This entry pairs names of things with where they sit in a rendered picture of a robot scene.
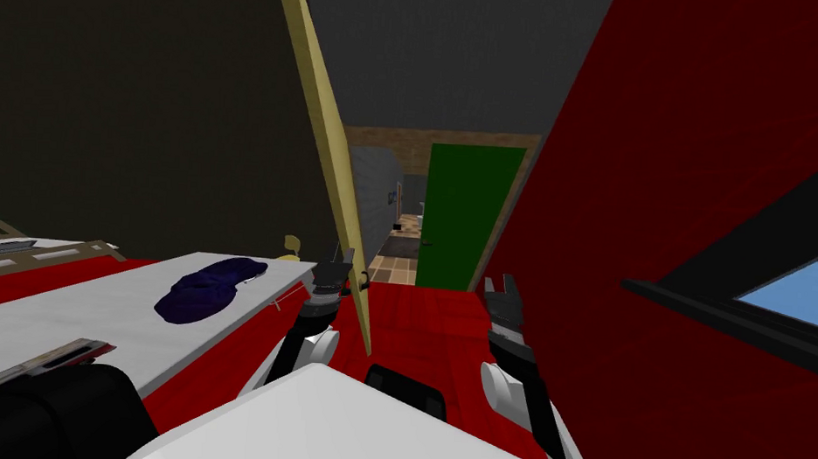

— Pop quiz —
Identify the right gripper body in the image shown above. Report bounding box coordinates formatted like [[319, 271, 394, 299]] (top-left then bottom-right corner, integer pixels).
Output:
[[482, 292, 529, 337]]

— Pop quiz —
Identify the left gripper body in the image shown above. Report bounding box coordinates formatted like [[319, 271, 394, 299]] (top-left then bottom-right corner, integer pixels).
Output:
[[309, 259, 354, 304]]

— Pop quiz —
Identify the yellow rounded shape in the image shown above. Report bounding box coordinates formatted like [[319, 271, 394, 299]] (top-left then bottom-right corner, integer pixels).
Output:
[[277, 233, 304, 263]]

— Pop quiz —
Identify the green door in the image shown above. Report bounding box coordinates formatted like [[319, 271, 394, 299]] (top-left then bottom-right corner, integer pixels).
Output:
[[413, 142, 529, 296]]

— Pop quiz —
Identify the dark blue cloth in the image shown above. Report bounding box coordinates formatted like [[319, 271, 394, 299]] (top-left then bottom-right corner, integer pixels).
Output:
[[152, 253, 270, 330]]

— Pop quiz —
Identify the tan door leaf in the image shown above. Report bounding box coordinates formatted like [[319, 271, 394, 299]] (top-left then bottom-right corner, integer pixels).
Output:
[[254, 0, 392, 358]]

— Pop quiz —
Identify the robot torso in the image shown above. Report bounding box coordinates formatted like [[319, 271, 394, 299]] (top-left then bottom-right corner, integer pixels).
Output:
[[116, 350, 607, 459]]

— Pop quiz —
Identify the white bed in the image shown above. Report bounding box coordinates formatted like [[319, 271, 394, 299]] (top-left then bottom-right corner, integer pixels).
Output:
[[0, 240, 320, 412]]

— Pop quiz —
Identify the black framed window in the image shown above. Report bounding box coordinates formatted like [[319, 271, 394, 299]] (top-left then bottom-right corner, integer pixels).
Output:
[[614, 131, 818, 386]]

